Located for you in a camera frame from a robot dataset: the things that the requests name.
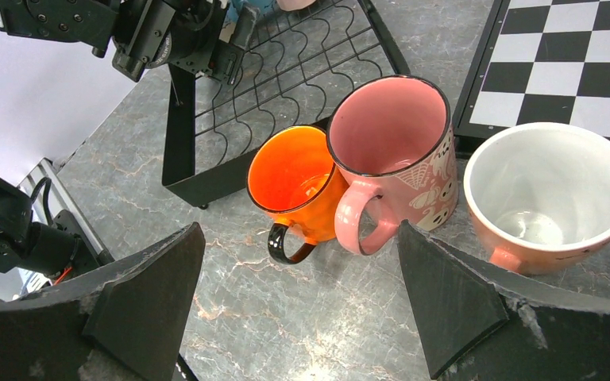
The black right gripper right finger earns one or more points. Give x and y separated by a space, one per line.
477 321

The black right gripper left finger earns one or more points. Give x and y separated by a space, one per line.
122 321

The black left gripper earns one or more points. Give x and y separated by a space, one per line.
150 34

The orange cup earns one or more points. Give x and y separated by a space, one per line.
295 181

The salmon pink mug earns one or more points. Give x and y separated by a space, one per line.
538 196

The pink floral mug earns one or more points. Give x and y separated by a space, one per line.
393 142

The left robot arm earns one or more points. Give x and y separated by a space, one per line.
70 21

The black dish rack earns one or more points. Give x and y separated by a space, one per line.
297 69

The black white chessboard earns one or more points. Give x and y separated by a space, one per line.
538 61

